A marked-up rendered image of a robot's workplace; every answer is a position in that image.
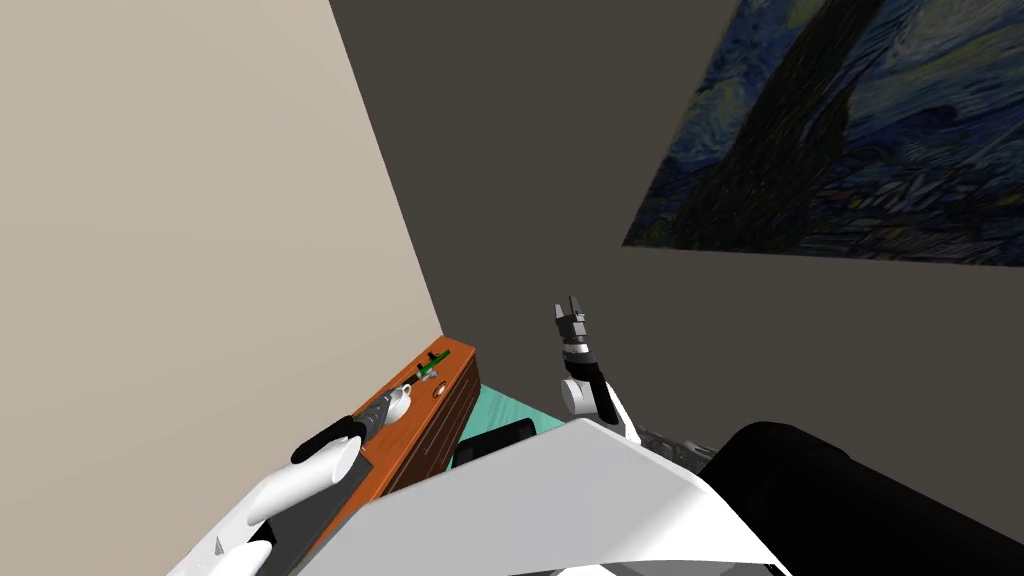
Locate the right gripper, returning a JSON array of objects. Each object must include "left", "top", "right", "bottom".
[{"left": 553, "top": 295, "right": 591, "bottom": 351}]

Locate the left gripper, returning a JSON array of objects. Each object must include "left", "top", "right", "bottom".
[{"left": 353, "top": 397, "right": 394, "bottom": 438}]

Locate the white mug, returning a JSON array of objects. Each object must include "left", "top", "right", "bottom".
[{"left": 384, "top": 383, "right": 415, "bottom": 425}]

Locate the orange wooden desk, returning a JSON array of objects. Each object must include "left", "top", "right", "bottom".
[{"left": 307, "top": 335, "right": 482, "bottom": 557}]

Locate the green and black object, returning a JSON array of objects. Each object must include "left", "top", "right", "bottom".
[{"left": 413, "top": 349, "right": 453, "bottom": 384}]

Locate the teal rug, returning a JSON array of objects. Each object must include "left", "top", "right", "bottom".
[{"left": 449, "top": 383, "right": 567, "bottom": 470}]

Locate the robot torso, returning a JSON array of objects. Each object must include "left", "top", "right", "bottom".
[{"left": 291, "top": 415, "right": 795, "bottom": 576}]

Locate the dark blue swirly painting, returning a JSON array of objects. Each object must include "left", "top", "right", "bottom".
[{"left": 621, "top": 0, "right": 1024, "bottom": 268}]

